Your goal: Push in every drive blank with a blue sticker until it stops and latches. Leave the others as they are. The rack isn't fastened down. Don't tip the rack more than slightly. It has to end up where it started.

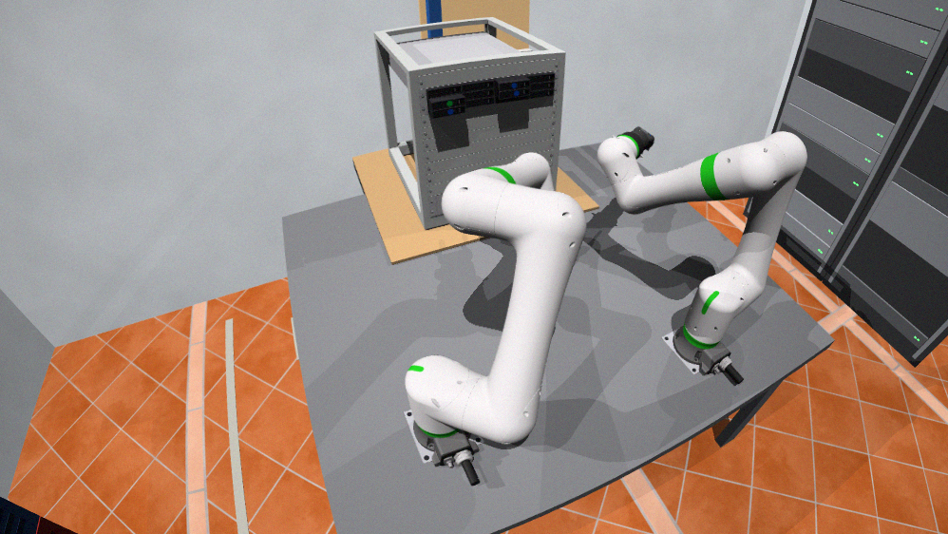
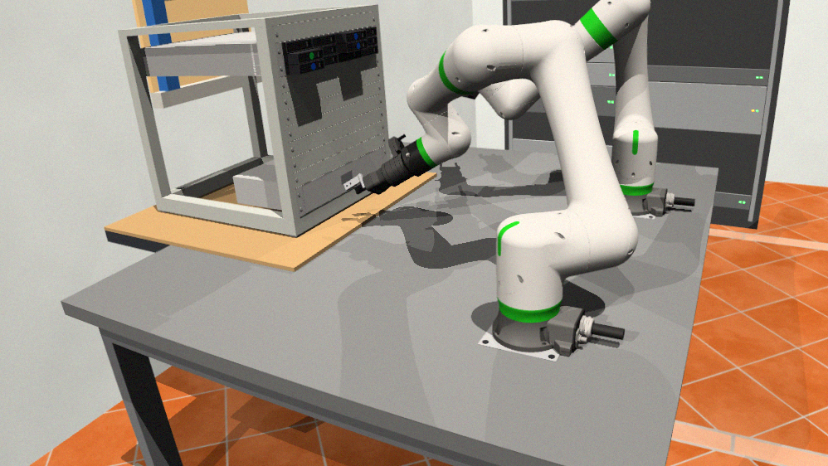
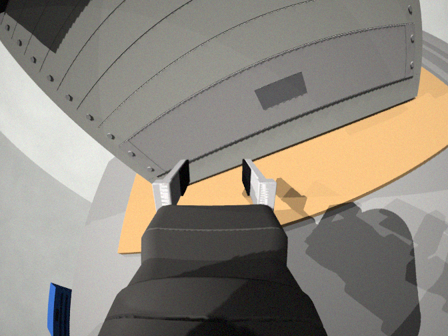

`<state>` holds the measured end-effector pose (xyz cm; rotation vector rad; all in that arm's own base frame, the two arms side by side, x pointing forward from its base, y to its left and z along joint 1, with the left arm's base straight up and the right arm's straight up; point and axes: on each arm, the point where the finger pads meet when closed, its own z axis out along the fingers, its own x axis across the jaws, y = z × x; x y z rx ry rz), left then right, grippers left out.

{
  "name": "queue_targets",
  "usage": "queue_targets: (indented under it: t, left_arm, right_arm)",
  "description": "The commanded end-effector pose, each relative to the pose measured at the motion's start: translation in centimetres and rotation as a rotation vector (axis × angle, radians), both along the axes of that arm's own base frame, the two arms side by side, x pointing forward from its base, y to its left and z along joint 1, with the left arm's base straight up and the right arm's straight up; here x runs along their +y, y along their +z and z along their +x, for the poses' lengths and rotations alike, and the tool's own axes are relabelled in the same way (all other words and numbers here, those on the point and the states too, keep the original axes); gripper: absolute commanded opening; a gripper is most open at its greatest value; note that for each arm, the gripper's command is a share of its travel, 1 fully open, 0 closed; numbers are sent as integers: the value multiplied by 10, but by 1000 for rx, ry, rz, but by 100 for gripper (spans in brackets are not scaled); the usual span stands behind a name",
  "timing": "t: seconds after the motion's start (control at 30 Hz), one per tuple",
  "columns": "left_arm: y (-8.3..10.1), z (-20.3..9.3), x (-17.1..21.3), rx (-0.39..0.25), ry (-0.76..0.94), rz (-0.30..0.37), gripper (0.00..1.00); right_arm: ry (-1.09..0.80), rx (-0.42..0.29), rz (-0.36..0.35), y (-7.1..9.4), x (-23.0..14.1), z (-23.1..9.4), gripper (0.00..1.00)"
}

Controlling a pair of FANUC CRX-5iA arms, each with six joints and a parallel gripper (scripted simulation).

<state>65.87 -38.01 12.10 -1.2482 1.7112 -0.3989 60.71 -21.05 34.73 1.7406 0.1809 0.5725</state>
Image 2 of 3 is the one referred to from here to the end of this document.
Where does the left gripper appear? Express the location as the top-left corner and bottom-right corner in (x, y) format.
(344, 134), (433, 195)

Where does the orange flat board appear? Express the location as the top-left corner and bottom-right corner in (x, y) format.
(104, 172), (437, 272)

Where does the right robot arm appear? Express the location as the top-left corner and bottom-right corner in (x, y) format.
(478, 0), (695, 216)

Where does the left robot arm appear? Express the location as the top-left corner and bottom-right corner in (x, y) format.
(407, 21), (638, 357)

